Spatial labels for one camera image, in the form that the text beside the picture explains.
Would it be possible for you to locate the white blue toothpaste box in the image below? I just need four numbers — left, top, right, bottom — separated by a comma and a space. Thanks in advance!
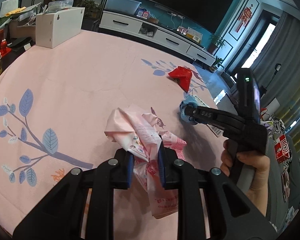
194, 95, 223, 138

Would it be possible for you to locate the blue knotted cloth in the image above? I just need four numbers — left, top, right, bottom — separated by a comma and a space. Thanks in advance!
179, 95, 199, 125

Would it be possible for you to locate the red foil snack wrapper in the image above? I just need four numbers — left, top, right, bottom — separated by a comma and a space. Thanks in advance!
168, 66, 192, 93

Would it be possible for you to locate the pink printed plastic bag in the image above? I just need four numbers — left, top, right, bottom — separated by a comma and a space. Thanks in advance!
104, 105, 187, 219

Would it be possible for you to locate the person's right hand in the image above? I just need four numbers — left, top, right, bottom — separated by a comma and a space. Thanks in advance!
219, 139, 271, 217

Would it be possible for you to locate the red white carton box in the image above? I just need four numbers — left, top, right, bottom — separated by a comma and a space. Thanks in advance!
275, 134, 290, 164

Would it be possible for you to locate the black floor lamp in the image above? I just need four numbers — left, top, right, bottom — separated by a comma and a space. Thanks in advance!
260, 63, 282, 95

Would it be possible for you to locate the grey sofa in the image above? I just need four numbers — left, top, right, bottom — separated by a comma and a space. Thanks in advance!
266, 135, 300, 233

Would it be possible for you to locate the small potted floor plant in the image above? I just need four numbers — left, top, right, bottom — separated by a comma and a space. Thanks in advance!
209, 56, 224, 73

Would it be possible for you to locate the potted green plant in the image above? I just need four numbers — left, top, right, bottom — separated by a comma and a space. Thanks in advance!
207, 34, 225, 54

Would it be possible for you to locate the pink leaf print tablecloth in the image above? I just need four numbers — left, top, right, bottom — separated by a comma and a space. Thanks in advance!
0, 31, 224, 233

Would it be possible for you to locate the red chinese knot decoration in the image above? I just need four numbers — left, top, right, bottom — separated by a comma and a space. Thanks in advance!
236, 4, 253, 33

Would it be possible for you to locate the white tv cabinet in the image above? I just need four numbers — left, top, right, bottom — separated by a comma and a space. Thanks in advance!
99, 10, 216, 66

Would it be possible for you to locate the red figurine stand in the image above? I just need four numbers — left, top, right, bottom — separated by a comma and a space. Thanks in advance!
0, 39, 11, 57

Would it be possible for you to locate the clear plastic storage bin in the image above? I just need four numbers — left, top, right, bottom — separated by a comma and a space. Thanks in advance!
105, 0, 141, 15

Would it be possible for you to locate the white wooden box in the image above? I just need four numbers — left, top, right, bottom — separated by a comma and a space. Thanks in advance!
36, 7, 85, 49

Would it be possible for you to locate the leafy plant in dark pot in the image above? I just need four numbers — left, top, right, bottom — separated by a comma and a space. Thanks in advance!
79, 0, 101, 31

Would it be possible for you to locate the clear lidded plastic container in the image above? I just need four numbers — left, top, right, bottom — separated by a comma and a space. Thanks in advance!
47, 0, 74, 11

